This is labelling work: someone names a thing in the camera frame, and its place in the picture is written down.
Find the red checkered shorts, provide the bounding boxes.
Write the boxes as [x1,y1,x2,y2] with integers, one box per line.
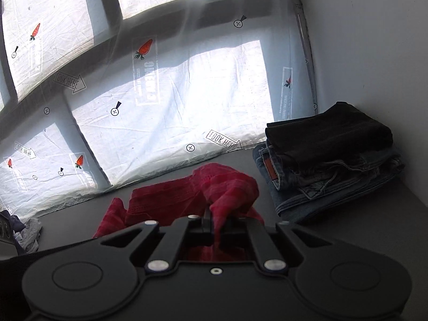
[94,163,263,262]

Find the folded blue jeans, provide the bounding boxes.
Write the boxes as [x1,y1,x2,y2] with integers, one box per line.
[253,141,404,222]

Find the folded black garment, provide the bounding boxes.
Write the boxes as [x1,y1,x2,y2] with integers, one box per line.
[266,101,393,174]

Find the grey crumpled garment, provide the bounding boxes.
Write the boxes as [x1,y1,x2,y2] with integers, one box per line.
[14,217,42,255]

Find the dark navy garment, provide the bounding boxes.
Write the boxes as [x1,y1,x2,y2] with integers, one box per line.
[1,210,25,256]

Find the printed translucent plastic sheet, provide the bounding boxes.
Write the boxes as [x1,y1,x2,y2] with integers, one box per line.
[1,0,315,220]

